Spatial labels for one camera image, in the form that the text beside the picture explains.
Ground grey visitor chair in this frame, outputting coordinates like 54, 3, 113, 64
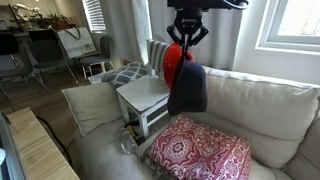
78, 35, 116, 80

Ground white window blinds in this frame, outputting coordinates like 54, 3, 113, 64
81, 0, 107, 34

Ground yellow black tool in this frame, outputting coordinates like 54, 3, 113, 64
124, 121, 146, 145

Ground white framed window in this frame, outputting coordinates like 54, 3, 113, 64
255, 0, 320, 53

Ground grey white lattice pillow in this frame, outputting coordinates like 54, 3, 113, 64
101, 61, 150, 90

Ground grey white striped cloth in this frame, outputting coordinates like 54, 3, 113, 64
146, 39, 170, 75

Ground black floor cable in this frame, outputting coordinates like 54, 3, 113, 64
35, 115, 73, 166

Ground aluminium frame rail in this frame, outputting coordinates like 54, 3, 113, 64
0, 112, 27, 180

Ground small white wooden chair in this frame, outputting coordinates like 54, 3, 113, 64
115, 39, 178, 139

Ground light grey curtain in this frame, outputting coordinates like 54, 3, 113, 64
101, 0, 245, 71

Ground clear plastic bottle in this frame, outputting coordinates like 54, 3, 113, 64
119, 128, 140, 156

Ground black mesh office chair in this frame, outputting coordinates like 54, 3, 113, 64
0, 31, 52, 95

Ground potted plant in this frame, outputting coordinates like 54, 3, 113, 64
45, 12, 78, 31

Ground red patterned pillow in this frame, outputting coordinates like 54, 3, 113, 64
144, 114, 253, 180

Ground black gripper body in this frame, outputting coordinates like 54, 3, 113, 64
175, 7, 204, 34

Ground beige fabric sofa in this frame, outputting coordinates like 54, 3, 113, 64
70, 61, 320, 180

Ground loose beige cushion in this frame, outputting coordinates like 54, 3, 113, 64
61, 81, 123, 137

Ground white tote bag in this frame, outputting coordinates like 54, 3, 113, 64
56, 26, 97, 60

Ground light wooden table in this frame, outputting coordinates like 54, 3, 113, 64
5, 106, 81, 180

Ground dark navy fedora hat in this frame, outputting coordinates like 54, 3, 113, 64
166, 58, 209, 117

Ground shiny red fedora hat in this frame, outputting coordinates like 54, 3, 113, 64
162, 42, 196, 91

